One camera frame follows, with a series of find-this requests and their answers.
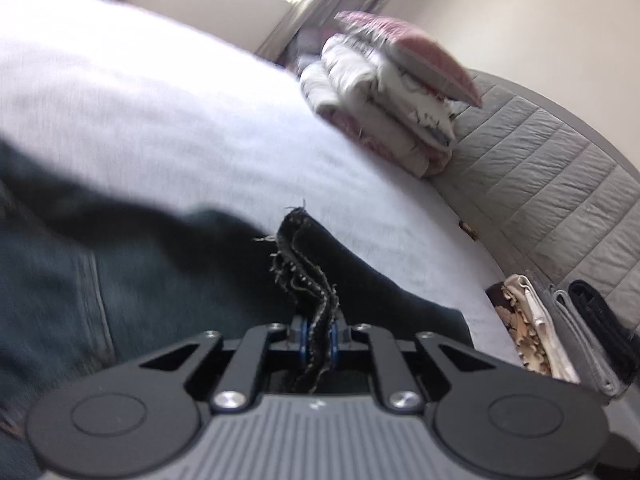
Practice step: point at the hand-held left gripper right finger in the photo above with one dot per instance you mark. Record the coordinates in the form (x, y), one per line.
(334, 339)

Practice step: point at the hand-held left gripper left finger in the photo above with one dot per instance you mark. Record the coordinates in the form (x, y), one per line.
(302, 339)

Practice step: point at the dark blue jeans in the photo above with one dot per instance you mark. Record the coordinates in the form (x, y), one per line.
(150, 260)

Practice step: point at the dark floral folded cloth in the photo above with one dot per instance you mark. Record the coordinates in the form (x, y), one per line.
(505, 305)

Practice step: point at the cream folded cloth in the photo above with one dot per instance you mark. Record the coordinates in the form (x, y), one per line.
(540, 330)

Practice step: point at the folded grey pink quilt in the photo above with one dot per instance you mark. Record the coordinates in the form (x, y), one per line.
(360, 125)

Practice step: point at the grey folded cloth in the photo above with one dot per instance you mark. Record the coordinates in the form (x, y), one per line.
(580, 340)

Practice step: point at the black folded garment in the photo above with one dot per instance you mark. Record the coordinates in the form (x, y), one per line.
(600, 320)

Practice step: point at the grey quilted headboard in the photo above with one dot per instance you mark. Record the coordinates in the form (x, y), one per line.
(550, 170)

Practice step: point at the maroon pillow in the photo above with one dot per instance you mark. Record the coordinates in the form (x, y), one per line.
(415, 45)

